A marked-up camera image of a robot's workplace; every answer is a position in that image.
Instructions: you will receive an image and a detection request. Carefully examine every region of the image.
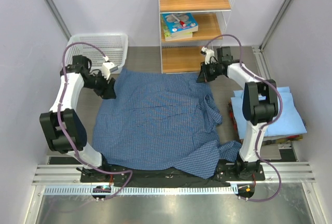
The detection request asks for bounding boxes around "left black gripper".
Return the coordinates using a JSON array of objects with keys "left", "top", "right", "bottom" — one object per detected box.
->
[{"left": 83, "top": 69, "right": 116, "bottom": 100}]

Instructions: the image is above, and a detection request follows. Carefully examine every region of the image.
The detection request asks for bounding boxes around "dark blue checkered shirt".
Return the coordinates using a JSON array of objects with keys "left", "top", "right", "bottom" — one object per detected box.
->
[{"left": 92, "top": 69, "right": 241, "bottom": 179}]

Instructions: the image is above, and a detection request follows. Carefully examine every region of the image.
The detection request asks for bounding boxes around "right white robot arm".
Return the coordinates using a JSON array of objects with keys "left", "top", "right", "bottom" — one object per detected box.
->
[{"left": 197, "top": 47, "right": 279, "bottom": 180}]

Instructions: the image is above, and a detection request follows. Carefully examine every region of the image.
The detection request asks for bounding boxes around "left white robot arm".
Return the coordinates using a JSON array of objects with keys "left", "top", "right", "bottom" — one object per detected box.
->
[{"left": 39, "top": 55, "right": 118, "bottom": 182}]

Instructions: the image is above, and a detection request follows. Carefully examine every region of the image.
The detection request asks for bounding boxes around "folded shirts pile underneath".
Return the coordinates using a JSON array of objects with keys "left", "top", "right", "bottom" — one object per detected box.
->
[{"left": 227, "top": 101, "right": 303, "bottom": 146}]

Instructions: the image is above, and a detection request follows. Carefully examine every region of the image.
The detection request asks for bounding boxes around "white plastic laundry basket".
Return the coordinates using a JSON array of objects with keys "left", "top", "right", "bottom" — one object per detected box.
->
[{"left": 65, "top": 33, "right": 129, "bottom": 74}]

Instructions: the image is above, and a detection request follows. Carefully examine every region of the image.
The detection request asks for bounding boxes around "green book underneath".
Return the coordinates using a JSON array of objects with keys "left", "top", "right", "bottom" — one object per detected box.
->
[{"left": 161, "top": 19, "right": 192, "bottom": 41}]

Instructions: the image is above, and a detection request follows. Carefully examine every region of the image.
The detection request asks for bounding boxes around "blue children's book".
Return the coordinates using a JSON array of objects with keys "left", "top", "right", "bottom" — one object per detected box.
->
[{"left": 161, "top": 13, "right": 199, "bottom": 37}]

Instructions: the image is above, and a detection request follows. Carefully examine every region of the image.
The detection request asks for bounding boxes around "red white marker pen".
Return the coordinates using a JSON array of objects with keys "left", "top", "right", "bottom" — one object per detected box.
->
[{"left": 172, "top": 14, "right": 186, "bottom": 27}]

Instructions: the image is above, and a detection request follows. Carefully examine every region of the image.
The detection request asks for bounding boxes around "folded light blue shirt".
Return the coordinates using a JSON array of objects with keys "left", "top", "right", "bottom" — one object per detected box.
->
[{"left": 231, "top": 87, "right": 307, "bottom": 140}]

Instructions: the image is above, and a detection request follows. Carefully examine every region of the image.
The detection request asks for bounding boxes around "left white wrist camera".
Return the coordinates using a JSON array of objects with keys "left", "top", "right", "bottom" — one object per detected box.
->
[{"left": 100, "top": 56, "right": 118, "bottom": 80}]

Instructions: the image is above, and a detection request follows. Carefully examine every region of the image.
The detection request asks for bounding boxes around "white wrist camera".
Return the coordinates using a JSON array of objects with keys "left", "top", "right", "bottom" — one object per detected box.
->
[
  {"left": 201, "top": 47, "right": 215, "bottom": 64},
  {"left": 100, "top": 56, "right": 118, "bottom": 80}
]

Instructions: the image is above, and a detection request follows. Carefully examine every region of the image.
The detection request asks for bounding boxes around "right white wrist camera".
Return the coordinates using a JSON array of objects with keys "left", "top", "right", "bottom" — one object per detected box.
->
[{"left": 201, "top": 47, "right": 215, "bottom": 64}]

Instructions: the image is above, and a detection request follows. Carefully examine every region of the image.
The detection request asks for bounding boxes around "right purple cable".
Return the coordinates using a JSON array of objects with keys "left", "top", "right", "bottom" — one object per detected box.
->
[{"left": 204, "top": 34, "right": 283, "bottom": 203}]

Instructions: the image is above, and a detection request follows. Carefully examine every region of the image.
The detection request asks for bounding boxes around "purple cable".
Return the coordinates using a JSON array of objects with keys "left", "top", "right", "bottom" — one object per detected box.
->
[
  {"left": 204, "top": 34, "right": 283, "bottom": 203},
  {"left": 57, "top": 42, "right": 133, "bottom": 202}
]

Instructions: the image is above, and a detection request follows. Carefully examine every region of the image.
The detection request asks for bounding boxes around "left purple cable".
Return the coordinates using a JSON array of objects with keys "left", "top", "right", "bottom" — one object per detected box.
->
[{"left": 57, "top": 42, "right": 133, "bottom": 202}]

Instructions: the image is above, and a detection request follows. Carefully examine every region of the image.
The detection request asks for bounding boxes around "white wire wooden shelf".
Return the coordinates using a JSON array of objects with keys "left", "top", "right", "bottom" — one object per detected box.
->
[{"left": 158, "top": 0, "right": 236, "bottom": 74}]

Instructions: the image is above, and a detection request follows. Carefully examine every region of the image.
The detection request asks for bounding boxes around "black mounting base plate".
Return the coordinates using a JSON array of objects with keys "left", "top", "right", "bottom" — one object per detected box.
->
[{"left": 48, "top": 156, "right": 266, "bottom": 188}]

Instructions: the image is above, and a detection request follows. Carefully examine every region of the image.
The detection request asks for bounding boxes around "aluminium rail frame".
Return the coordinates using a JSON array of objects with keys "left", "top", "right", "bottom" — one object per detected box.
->
[{"left": 33, "top": 162, "right": 315, "bottom": 199}]

